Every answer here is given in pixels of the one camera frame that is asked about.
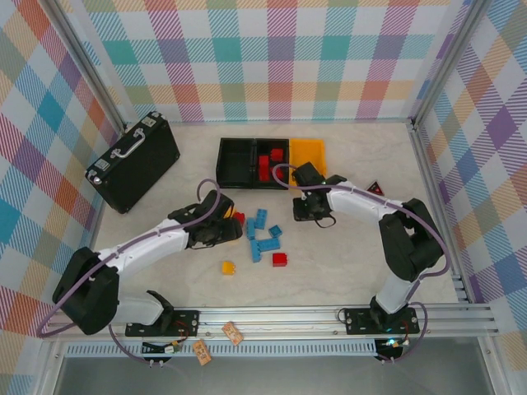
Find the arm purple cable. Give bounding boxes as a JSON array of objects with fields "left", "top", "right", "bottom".
[
  {"left": 36, "top": 178, "right": 223, "bottom": 368},
  {"left": 273, "top": 163, "right": 450, "bottom": 365}
]

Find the yellow plastic bin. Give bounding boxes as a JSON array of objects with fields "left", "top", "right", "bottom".
[{"left": 289, "top": 138, "right": 329, "bottom": 186}]

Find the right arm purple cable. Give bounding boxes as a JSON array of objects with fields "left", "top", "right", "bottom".
[{"left": 273, "top": 163, "right": 450, "bottom": 365}]

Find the aluminium side rail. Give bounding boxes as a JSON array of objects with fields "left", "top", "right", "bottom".
[{"left": 405, "top": 118, "right": 473, "bottom": 305}]

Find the black connector with green light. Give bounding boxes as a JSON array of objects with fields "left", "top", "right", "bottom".
[{"left": 376, "top": 337, "right": 407, "bottom": 364}]

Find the orange paper tag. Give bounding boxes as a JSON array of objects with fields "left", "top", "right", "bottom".
[
  {"left": 222, "top": 322, "right": 245, "bottom": 345},
  {"left": 193, "top": 339, "right": 212, "bottom": 365}
]

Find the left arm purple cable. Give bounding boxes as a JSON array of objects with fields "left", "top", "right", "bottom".
[{"left": 36, "top": 178, "right": 223, "bottom": 368}]

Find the black briefcase with metal handle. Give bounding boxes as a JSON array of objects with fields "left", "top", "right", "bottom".
[{"left": 85, "top": 111, "right": 181, "bottom": 215}]

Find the black plastic bin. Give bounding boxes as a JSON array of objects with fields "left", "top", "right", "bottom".
[
  {"left": 216, "top": 137, "right": 257, "bottom": 190},
  {"left": 251, "top": 138, "right": 292, "bottom": 193}
]

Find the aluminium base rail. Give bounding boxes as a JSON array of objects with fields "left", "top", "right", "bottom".
[{"left": 43, "top": 303, "right": 497, "bottom": 342}]

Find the slotted white cable duct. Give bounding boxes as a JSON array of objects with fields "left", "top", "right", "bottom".
[{"left": 65, "top": 339, "right": 378, "bottom": 358}]

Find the grey metal panel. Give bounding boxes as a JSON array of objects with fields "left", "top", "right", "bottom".
[{"left": 53, "top": 355, "right": 495, "bottom": 395}]

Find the aluminium frame post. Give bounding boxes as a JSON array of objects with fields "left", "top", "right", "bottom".
[
  {"left": 410, "top": 0, "right": 495, "bottom": 127},
  {"left": 48, "top": 0, "right": 128, "bottom": 135}
]

